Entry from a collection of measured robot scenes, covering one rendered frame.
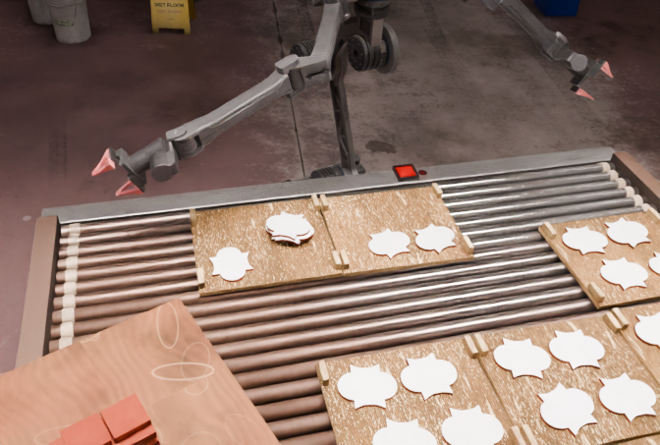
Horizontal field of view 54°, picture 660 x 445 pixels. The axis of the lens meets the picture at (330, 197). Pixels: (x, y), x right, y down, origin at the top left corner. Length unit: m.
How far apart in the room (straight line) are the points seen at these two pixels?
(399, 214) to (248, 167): 1.88
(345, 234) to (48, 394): 0.94
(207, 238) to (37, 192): 2.01
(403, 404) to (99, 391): 0.69
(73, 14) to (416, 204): 3.72
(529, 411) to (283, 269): 0.75
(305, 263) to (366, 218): 0.29
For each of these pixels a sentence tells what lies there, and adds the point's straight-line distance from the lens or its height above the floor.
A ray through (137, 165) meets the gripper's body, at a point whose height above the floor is 1.23.
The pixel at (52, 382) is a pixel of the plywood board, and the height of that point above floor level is 1.04.
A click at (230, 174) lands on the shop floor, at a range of 3.79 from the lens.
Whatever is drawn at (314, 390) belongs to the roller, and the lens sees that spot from 1.65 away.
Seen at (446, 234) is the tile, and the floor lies 0.95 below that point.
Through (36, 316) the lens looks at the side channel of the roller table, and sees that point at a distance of 1.85.
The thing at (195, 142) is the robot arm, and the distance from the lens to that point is 1.80.
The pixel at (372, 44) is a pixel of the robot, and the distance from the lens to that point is 2.55.
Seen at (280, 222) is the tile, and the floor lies 0.98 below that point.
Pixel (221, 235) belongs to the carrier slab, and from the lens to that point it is 1.99.
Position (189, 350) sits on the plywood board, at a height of 1.04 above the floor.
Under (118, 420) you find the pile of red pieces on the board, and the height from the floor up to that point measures 1.21.
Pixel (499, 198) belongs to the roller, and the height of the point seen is 0.92.
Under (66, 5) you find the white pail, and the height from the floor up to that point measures 0.31.
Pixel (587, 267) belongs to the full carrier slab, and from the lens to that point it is 2.10.
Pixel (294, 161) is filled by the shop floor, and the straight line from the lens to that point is 3.89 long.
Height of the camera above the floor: 2.27
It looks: 39 degrees down
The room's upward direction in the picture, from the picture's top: 4 degrees clockwise
